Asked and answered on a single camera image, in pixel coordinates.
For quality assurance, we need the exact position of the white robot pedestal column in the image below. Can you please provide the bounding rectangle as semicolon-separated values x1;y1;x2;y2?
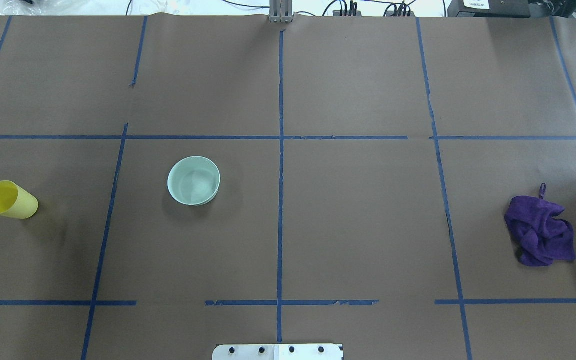
212;343;345;360

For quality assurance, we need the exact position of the mint green bowl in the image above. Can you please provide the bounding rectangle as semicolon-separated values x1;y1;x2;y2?
166;156;221;207

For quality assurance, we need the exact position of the black device with label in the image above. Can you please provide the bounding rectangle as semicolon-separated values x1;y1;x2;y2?
446;0;531;19

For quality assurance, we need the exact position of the yellow plastic cup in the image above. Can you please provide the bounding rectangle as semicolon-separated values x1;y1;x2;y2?
0;180;39;220

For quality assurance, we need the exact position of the purple cloth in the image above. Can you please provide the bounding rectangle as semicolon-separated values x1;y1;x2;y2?
503;182;576;268

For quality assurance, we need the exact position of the aluminium frame post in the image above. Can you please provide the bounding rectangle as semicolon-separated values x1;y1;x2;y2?
269;0;294;23

